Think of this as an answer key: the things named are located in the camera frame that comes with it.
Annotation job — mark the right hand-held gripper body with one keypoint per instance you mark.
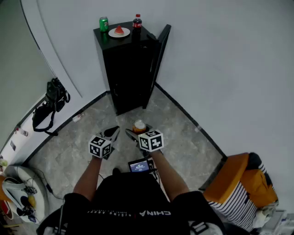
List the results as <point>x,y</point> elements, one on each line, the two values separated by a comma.
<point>150,141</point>

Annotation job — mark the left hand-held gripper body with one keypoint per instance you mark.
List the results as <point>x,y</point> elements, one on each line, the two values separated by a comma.
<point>100,147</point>

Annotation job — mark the orange drink can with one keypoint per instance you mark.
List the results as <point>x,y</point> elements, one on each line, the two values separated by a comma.
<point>139,127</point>

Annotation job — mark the black mini fridge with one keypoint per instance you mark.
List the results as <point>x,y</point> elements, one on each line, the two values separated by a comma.
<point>128,68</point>

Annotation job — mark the cola bottle red cap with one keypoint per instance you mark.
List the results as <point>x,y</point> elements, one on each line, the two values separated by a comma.
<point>137,24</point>

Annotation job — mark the green soda can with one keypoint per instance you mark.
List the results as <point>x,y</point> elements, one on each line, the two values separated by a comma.
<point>103,24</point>

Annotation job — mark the person's right forearm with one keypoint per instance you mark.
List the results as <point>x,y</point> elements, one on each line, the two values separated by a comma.
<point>168,176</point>

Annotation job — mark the person's left forearm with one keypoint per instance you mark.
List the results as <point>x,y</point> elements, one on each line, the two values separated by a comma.
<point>88,176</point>

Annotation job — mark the small chest-mounted screen device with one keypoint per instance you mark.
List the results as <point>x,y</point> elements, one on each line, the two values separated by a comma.
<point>139,166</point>

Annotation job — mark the small white floor packet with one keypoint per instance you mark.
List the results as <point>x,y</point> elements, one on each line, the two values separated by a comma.
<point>77,117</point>

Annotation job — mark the person's black shoe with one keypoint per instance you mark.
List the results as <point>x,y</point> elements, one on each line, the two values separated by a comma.
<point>116,171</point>

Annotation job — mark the person's black shirt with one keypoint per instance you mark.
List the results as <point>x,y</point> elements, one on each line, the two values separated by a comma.
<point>128,197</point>

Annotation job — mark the black backpack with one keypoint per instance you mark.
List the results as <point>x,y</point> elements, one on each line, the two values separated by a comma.
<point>56,94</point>

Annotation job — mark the white round table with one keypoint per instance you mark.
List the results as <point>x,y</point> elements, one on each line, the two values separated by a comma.
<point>41,197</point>

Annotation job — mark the small clear bottle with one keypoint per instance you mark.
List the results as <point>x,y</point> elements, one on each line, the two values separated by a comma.
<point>21,132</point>

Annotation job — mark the dark phone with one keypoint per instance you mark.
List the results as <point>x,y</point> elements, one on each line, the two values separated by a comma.
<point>13,145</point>

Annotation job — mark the yellow fruit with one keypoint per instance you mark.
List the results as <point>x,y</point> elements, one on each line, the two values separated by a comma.
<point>32,201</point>

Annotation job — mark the white bag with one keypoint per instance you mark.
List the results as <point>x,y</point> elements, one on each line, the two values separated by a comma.
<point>13,190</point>

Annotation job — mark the white round plate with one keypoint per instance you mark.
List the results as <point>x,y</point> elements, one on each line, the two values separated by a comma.
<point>112,34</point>

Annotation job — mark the red watermelon slice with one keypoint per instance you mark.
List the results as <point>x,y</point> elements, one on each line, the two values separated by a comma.
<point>119,30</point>

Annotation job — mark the striped white cloth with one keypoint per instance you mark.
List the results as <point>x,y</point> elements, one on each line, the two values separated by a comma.
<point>234,206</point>

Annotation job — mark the dark striped garment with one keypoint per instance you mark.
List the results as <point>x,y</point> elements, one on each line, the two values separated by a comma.
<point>256,160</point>

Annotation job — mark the orange garment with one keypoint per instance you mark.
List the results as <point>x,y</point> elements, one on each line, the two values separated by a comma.
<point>259,186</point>

